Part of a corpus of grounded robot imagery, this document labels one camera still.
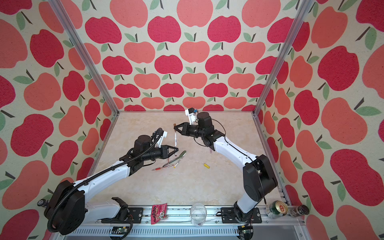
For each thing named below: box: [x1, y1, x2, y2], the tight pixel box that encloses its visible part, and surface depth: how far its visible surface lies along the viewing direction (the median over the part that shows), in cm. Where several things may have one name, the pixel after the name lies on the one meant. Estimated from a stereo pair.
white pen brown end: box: [174, 130, 177, 157], surface depth 80 cm
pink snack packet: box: [151, 203, 168, 225], surface depth 76 cm
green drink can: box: [269, 200, 288, 215], surface depth 69 cm
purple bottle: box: [37, 198, 50, 208], surface depth 61 cm
